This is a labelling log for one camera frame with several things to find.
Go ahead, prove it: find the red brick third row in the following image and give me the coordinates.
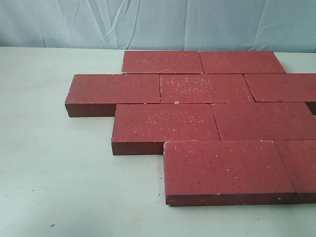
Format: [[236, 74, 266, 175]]
[[212, 102, 316, 141]]

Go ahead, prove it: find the red brick back row left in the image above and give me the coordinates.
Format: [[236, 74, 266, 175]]
[[121, 50, 203, 74]]

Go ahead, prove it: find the red brick front row left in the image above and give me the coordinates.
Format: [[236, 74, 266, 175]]
[[163, 140, 296, 206]]

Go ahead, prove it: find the white backdrop cloth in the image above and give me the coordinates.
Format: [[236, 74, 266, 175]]
[[0, 0, 316, 53]]

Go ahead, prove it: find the red brick second row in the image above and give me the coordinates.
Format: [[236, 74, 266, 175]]
[[159, 74, 254, 104], [243, 74, 316, 115]]

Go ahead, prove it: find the red brick back row right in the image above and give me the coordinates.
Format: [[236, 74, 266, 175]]
[[199, 51, 286, 74]]

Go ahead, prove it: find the red brick front row right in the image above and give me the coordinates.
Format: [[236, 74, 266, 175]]
[[275, 140, 316, 204]]

